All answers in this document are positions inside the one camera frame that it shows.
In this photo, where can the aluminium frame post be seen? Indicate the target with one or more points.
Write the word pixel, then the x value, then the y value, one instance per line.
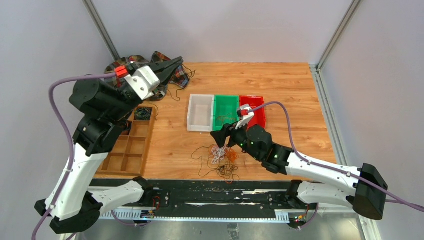
pixel 98 22
pixel 346 19

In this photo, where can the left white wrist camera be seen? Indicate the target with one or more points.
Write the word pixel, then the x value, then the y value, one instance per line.
pixel 142 80

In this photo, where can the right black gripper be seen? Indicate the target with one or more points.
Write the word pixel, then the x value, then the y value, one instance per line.
pixel 220 136

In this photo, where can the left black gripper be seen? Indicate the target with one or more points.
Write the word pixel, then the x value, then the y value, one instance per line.
pixel 164 71

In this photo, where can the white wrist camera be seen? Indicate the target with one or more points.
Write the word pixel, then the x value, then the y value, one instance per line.
pixel 245 115
pixel 142 80

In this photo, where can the green plastic bin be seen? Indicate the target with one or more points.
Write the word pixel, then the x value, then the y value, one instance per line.
pixel 224 110

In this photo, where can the right aluminium frame post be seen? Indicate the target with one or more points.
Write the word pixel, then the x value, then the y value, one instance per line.
pixel 346 19

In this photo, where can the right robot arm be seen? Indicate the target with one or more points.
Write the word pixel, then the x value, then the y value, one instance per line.
pixel 359 188

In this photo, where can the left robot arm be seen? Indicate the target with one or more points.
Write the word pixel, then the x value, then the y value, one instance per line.
pixel 106 101

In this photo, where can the wooden compartment tray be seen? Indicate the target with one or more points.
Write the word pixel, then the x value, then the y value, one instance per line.
pixel 128 157

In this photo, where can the plaid cloth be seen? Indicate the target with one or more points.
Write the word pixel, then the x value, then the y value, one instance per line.
pixel 179 76

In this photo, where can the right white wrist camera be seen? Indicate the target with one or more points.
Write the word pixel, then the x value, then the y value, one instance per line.
pixel 245 115

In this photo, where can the aluminium front rail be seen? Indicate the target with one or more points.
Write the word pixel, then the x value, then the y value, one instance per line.
pixel 137 216

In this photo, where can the green patterned fabric roll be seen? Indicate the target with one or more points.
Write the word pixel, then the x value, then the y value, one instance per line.
pixel 143 113

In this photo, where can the white plastic bin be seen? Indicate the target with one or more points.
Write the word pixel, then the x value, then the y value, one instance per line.
pixel 200 113

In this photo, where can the left aluminium frame post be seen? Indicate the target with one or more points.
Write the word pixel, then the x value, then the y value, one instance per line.
pixel 98 22

